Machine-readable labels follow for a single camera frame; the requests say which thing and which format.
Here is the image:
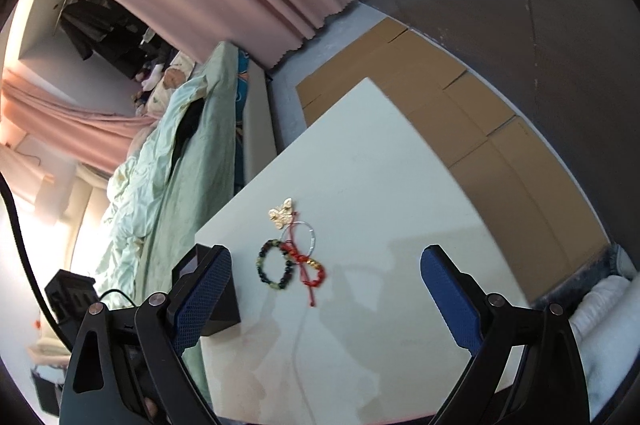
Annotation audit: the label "white fluffy rug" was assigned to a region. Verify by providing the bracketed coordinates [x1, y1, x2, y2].
[570, 244, 639, 419]

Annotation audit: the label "dark multicolour bead bracelet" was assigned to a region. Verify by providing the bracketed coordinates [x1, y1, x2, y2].
[255, 239, 298, 292]

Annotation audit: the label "flattened brown cardboard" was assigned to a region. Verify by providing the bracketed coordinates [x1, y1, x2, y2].
[296, 18, 608, 301]

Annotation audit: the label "gold butterfly hair clip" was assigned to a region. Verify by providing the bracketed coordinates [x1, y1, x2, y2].
[268, 197, 295, 230]

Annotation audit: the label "black jewelry box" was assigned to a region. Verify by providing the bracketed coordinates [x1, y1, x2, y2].
[170, 243, 242, 336]

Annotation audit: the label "floral pillow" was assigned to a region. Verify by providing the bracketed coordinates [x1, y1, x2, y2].
[132, 51, 195, 118]

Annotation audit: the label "red knotted string bracelet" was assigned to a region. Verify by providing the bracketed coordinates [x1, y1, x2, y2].
[278, 198, 328, 308]

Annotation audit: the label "beige bed frame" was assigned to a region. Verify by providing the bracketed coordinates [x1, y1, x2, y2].
[243, 60, 278, 183]

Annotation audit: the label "person's left hand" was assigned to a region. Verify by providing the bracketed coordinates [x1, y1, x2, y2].
[143, 398, 157, 421]

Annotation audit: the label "pink side curtain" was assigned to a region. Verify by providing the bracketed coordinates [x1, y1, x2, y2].
[1, 70, 156, 174]

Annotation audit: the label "black cable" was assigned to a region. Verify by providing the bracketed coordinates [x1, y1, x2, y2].
[0, 171, 137, 346]

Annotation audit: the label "thin silver bangle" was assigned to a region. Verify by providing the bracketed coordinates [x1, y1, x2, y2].
[281, 220, 317, 257]

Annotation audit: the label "dark hanging clothes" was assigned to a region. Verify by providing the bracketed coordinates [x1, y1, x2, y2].
[60, 0, 178, 79]

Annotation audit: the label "light green bed quilt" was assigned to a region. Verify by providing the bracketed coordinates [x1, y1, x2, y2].
[94, 41, 241, 396]

